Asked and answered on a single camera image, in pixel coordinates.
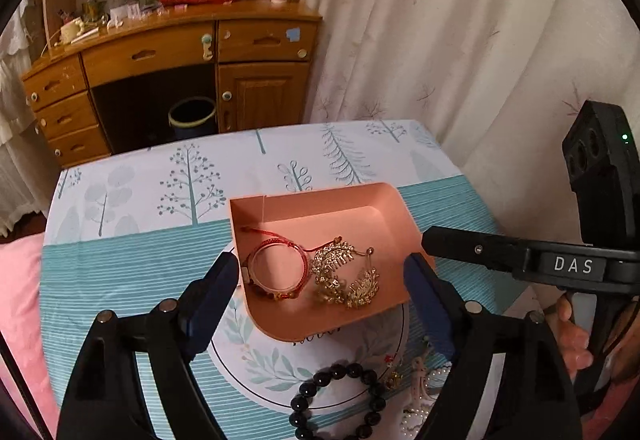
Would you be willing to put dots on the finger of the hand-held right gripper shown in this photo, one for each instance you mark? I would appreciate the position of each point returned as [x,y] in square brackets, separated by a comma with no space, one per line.
[465,247]

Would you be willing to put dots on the tree print tablecloth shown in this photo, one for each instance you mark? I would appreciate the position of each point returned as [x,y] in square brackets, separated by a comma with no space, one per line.
[140,260]

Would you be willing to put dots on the small red gold charm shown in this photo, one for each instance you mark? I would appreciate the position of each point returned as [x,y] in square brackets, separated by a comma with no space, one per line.
[393,377]

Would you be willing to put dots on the person's right hand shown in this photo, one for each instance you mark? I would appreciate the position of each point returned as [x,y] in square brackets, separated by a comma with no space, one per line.
[572,340]

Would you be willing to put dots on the gold leaf hair clip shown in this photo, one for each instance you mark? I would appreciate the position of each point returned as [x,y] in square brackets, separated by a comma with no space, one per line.
[345,277]

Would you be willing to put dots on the pink bedding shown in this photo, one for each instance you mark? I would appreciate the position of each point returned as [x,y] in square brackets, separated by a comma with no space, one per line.
[20,320]

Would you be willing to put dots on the wooden desk with drawers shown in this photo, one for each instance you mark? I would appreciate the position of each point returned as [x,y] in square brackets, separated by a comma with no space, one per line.
[255,84]

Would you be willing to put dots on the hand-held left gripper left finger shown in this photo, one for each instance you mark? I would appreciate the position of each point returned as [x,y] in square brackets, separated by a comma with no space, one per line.
[216,296]

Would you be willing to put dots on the pink jewelry tray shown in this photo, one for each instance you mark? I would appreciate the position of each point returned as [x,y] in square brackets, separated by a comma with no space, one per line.
[320,220]

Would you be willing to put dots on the dark waste bin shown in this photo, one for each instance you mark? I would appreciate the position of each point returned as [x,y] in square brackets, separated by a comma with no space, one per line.
[191,117]

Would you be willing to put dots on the white lace cloth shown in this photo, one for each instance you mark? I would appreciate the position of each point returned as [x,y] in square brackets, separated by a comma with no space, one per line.
[17,119]

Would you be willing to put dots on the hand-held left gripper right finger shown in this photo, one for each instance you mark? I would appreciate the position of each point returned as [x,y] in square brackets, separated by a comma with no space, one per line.
[424,296]

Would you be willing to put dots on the white leaf print curtain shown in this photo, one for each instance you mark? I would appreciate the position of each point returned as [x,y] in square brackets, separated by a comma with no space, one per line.
[450,29]

